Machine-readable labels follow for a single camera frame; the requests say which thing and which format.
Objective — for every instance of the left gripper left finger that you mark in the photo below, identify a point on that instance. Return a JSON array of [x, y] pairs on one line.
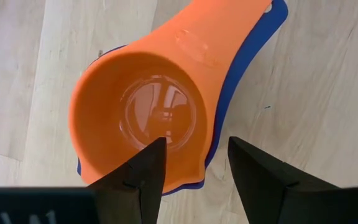
[[138, 193]]

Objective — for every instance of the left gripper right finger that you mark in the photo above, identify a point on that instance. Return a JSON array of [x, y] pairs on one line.
[[253, 186]]

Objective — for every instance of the orange measuring cup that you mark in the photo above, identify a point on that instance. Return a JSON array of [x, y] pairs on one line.
[[104, 109]]

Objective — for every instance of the indigo measuring cup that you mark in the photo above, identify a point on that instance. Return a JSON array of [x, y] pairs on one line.
[[247, 56]]

